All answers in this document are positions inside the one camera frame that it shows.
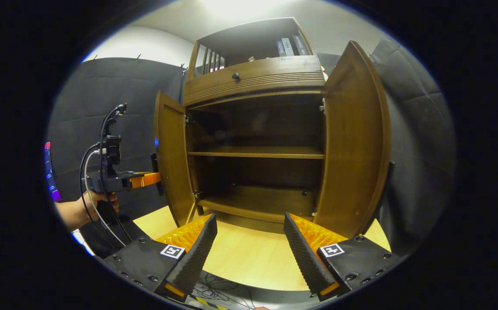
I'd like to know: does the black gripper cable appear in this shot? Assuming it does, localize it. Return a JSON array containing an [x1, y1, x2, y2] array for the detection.
[[79, 103, 134, 249]]

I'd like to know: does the black door handle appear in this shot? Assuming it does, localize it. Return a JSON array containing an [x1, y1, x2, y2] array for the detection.
[[151, 153, 164, 196], [380, 161, 396, 216]]

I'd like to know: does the wooden double-door shoe cabinet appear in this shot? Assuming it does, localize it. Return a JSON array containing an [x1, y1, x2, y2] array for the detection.
[[154, 17, 392, 239]]

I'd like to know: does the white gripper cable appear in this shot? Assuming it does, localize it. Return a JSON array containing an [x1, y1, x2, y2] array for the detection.
[[84, 149, 128, 248]]

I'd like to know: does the colourful display screen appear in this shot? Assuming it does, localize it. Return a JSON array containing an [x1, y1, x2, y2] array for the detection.
[[44, 140, 62, 203]]

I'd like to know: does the dark grey book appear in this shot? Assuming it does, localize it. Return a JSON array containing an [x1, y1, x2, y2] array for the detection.
[[292, 34, 310, 56]]

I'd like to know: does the wooden cabinet drawer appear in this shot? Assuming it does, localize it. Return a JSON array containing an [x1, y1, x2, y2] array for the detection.
[[183, 55, 326, 108]]

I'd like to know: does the wooden shoe cabinet door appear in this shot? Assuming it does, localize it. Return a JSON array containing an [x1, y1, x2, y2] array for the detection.
[[314, 41, 392, 239], [154, 90, 198, 227]]

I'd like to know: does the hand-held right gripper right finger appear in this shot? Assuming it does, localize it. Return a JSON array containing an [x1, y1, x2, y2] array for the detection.
[[283, 212, 405, 298]]

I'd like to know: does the black backdrop cloth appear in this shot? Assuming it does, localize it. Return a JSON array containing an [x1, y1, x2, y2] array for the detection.
[[47, 39, 456, 254]]

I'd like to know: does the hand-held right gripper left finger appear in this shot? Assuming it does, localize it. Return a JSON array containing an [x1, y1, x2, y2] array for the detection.
[[103, 214, 218, 301]]

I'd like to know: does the large ceiling light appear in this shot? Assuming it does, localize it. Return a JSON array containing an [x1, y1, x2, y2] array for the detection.
[[202, 0, 301, 18]]

